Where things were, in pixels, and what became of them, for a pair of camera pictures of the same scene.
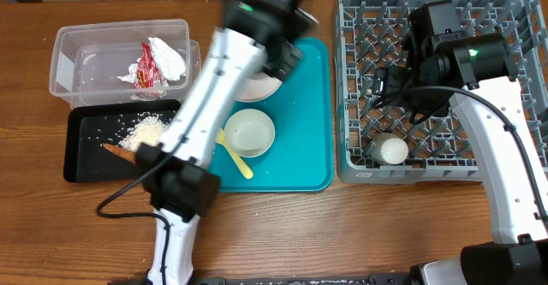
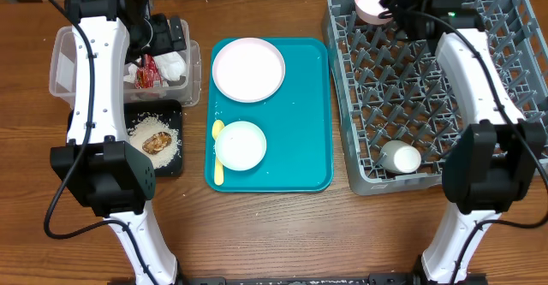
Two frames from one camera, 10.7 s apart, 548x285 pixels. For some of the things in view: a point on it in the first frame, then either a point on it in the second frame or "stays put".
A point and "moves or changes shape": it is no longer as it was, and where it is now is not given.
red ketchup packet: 148,74 stays put
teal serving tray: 300,158 stays put
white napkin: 169,63 stays put
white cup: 389,148 to 400,157
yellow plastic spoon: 241,164 to 218,167
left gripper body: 281,65 to 155,37
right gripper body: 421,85 to 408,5
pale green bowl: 249,133 moves or changes shape
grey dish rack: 378,144 stays put
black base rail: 382,280 stays put
